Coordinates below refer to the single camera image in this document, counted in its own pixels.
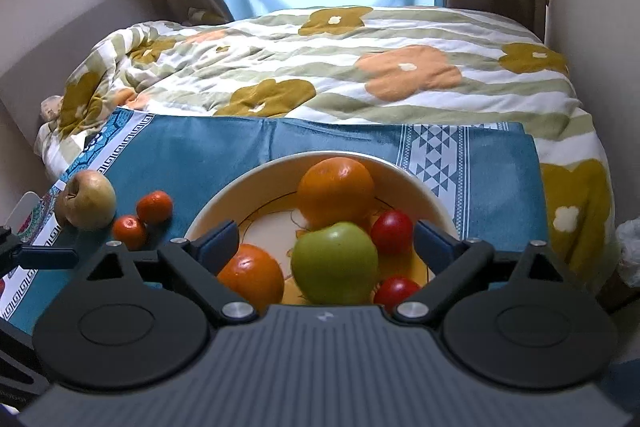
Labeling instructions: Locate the floral striped blanket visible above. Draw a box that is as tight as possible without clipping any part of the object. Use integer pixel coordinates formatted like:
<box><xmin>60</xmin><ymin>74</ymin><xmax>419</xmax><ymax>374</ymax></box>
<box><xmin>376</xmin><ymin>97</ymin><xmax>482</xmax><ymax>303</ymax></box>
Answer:
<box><xmin>35</xmin><ymin>4</ymin><xmax>616</xmax><ymax>293</ymax></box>

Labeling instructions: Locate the floral pillow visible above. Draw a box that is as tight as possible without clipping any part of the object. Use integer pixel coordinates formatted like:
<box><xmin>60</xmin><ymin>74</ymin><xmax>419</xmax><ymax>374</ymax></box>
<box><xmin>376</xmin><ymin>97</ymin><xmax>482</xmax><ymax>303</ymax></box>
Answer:
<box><xmin>187</xmin><ymin>7</ymin><xmax>227</xmax><ymax>26</ymax></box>

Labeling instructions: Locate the large orange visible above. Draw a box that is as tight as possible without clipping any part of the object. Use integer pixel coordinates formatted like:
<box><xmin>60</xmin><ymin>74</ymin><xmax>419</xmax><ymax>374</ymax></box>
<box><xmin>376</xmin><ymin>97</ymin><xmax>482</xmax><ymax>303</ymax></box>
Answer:
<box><xmin>297</xmin><ymin>157</ymin><xmax>376</xmax><ymax>230</ymax></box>
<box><xmin>217</xmin><ymin>243</ymin><xmax>286</xmax><ymax>314</ymax></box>

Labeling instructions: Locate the white patterned cloth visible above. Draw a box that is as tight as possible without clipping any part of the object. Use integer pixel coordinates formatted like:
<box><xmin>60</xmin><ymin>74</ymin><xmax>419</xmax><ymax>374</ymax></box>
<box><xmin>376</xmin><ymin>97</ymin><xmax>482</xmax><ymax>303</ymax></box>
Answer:
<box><xmin>39</xmin><ymin>95</ymin><xmax>64</xmax><ymax>124</ymax></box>

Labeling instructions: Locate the cardboard box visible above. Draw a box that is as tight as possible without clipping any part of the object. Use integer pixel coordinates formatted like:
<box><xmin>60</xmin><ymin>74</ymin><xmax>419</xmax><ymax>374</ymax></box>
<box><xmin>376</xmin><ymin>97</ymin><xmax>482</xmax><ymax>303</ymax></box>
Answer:
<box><xmin>600</xmin><ymin>272</ymin><xmax>640</xmax><ymax>314</ymax></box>

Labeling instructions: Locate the red tomato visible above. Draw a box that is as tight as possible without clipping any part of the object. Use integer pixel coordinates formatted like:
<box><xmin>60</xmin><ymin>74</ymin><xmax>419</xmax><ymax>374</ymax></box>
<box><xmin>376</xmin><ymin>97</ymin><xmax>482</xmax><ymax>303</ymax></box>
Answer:
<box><xmin>373</xmin><ymin>277</ymin><xmax>423</xmax><ymax>314</ymax></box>
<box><xmin>370</xmin><ymin>210</ymin><xmax>415</xmax><ymax>256</ymax></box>

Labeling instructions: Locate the white plastic bag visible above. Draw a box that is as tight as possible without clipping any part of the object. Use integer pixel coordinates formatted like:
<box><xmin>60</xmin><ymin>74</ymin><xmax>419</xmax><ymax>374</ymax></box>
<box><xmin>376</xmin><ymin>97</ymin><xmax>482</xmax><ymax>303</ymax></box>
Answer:
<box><xmin>614</xmin><ymin>217</ymin><xmax>640</xmax><ymax>289</ymax></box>

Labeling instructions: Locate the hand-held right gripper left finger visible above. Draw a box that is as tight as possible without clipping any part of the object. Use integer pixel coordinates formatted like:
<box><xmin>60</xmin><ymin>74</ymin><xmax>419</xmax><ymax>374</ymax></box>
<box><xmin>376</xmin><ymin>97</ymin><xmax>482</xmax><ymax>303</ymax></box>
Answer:
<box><xmin>85</xmin><ymin>220</ymin><xmax>259</xmax><ymax>328</ymax></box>

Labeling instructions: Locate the cream bowl with yellow print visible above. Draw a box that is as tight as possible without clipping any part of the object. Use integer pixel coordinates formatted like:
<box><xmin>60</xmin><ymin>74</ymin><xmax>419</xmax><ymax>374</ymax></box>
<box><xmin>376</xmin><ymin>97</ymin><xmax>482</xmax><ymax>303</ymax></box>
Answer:
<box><xmin>184</xmin><ymin>151</ymin><xmax>461</xmax><ymax>309</ymax></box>

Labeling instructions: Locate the grey padded headboard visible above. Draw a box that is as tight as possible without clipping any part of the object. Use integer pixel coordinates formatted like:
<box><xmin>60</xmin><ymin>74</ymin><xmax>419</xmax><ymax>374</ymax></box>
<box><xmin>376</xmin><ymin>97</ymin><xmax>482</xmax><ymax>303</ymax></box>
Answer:
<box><xmin>0</xmin><ymin>0</ymin><xmax>151</xmax><ymax>148</ymax></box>

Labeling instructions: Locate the green apple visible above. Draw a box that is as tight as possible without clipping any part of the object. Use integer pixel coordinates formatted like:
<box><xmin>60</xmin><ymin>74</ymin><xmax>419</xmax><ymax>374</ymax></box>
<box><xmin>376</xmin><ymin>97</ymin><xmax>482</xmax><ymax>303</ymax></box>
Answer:
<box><xmin>291</xmin><ymin>222</ymin><xmax>379</xmax><ymax>306</ymax></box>

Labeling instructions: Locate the lower small orange tomato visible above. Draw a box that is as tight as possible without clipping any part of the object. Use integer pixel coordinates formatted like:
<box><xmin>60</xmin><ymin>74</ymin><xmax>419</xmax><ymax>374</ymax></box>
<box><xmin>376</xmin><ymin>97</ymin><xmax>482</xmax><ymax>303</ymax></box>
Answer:
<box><xmin>111</xmin><ymin>215</ymin><xmax>149</xmax><ymax>251</ymax></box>

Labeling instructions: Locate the wrinkled brown apple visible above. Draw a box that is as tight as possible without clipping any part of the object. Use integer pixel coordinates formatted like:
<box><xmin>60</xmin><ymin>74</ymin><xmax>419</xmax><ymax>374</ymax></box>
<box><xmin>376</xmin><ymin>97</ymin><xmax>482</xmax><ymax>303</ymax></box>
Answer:
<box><xmin>54</xmin><ymin>170</ymin><xmax>117</xmax><ymax>232</ymax></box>

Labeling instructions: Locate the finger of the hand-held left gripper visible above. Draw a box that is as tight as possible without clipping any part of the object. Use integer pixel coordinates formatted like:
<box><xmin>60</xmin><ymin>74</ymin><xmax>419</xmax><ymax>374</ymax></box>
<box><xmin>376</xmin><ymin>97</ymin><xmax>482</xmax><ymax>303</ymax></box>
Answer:
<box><xmin>17</xmin><ymin>247</ymin><xmax>80</xmax><ymax>269</ymax></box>

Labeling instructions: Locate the blue patterned cloth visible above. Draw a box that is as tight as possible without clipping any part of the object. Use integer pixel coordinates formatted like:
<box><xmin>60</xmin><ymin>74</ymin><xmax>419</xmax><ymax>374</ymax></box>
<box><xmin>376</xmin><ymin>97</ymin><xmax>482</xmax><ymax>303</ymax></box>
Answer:
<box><xmin>0</xmin><ymin>107</ymin><xmax>551</xmax><ymax>334</ymax></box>

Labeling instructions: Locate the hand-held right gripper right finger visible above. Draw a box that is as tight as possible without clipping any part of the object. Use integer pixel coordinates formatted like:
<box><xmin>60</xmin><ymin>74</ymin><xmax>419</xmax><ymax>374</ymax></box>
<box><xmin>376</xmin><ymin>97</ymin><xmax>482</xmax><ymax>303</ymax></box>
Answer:
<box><xmin>392</xmin><ymin>219</ymin><xmax>568</xmax><ymax>325</ymax></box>

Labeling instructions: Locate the upper small tomato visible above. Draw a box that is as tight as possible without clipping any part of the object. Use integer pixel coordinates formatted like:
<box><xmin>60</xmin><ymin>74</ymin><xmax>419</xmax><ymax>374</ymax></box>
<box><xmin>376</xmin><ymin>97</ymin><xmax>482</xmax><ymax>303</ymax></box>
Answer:
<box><xmin>136</xmin><ymin>190</ymin><xmax>174</xmax><ymax>225</ymax></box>

